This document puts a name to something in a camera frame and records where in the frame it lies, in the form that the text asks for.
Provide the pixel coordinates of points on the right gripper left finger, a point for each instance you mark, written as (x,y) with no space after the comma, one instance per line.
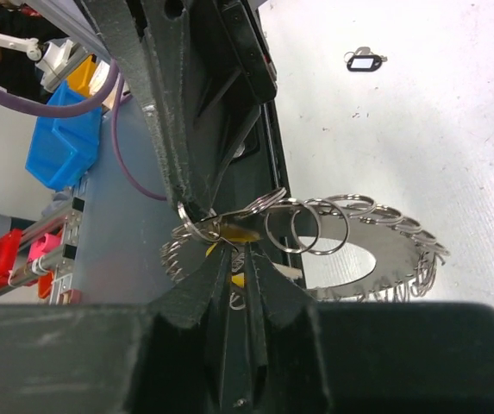
(163,357)

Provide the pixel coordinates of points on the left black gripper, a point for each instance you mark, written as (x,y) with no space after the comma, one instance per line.
(200,70)

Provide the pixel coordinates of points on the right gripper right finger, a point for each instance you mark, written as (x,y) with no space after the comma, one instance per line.
(348,357)

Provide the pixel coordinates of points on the silver spiked keyring disc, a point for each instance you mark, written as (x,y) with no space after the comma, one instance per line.
(405,255)

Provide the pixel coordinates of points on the yellow plastic bin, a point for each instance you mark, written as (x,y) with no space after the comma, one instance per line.
(79,79)

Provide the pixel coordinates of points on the blue plastic bin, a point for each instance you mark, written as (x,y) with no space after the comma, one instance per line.
(63,149)

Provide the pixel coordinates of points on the red and pink clamps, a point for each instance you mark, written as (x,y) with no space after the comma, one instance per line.
(35,265)

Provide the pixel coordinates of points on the black tag key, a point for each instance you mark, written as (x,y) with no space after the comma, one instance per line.
(363,59)

